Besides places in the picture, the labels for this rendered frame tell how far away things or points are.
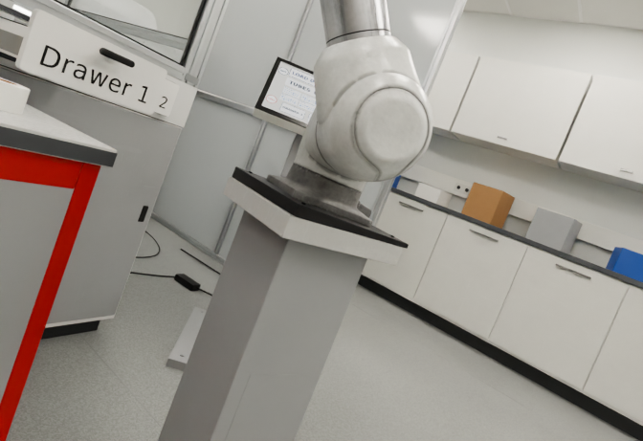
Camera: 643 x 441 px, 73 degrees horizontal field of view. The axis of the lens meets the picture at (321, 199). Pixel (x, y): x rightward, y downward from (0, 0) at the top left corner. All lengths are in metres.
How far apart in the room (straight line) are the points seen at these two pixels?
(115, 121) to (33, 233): 0.77
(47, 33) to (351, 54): 0.57
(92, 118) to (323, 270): 0.87
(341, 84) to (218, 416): 0.62
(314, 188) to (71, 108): 0.80
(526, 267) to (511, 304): 0.29
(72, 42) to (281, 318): 0.65
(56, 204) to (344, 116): 0.44
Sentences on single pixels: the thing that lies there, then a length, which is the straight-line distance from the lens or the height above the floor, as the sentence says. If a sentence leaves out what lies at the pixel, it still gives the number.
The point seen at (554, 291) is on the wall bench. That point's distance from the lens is 3.40.
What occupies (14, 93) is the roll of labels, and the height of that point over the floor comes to 0.79.
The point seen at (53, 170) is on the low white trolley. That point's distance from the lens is 0.73.
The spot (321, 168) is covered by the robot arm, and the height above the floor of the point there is 0.85.
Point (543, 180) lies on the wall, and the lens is 4.18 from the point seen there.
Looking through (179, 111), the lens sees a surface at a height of 0.85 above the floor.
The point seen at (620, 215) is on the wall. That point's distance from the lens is 4.12.
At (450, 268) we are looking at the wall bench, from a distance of 3.53.
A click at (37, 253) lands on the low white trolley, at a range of 0.77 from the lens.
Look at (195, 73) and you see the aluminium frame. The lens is 1.61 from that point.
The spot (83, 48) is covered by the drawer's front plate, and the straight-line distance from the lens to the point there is 1.00.
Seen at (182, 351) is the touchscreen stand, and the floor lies 0.03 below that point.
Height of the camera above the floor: 0.85
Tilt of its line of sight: 4 degrees down
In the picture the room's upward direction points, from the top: 21 degrees clockwise
